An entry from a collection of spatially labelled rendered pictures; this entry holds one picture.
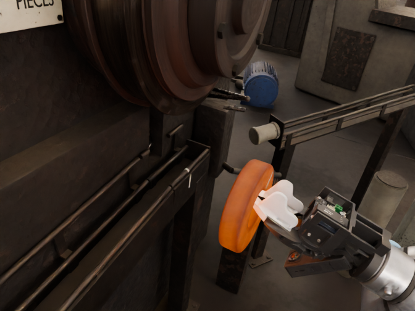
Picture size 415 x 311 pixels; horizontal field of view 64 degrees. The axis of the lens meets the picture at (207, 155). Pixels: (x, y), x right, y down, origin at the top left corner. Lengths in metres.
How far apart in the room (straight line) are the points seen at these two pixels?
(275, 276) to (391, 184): 0.61
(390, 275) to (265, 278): 1.03
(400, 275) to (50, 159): 0.54
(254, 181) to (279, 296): 1.05
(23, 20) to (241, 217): 0.40
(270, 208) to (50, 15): 0.43
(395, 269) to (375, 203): 0.89
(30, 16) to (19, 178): 0.23
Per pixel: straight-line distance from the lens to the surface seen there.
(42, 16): 0.55
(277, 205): 0.52
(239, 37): 0.65
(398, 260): 0.56
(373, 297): 0.67
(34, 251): 0.62
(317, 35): 3.43
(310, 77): 3.50
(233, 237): 0.51
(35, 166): 0.57
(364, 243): 0.53
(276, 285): 1.54
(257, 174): 0.51
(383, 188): 1.39
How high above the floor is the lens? 1.19
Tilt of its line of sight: 33 degrees down
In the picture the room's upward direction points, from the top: 8 degrees clockwise
